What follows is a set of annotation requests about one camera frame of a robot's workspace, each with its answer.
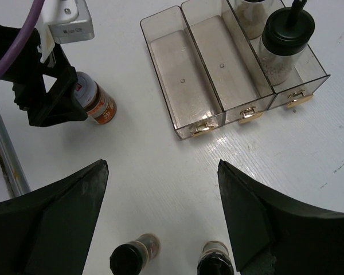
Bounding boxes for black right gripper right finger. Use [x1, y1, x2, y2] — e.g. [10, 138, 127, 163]
[218, 160, 344, 274]

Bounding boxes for black-cap spice bottle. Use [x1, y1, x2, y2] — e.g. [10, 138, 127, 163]
[110, 233, 161, 275]

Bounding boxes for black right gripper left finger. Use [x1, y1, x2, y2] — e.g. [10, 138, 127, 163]
[0, 160, 108, 274]

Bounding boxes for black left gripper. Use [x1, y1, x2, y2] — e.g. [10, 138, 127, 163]
[0, 25, 88, 127]

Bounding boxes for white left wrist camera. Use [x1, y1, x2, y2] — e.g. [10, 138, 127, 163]
[36, 0, 95, 63]

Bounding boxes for clear tiered acrylic organizer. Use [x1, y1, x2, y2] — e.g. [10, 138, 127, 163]
[140, 1, 328, 140]

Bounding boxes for black-cap pepper grinder bottle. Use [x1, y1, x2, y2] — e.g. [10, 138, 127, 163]
[197, 241, 234, 275]

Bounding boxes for aluminium table rail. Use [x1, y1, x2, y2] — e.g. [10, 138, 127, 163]
[0, 114, 30, 201]

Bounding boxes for white-lid orange label jar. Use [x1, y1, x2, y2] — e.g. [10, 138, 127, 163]
[73, 72, 117, 124]

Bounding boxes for white granule shaker bottle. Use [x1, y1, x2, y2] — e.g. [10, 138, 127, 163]
[258, 1, 315, 86]

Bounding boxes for white powder shaker bottle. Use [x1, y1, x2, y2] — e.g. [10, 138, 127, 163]
[234, 0, 273, 40]

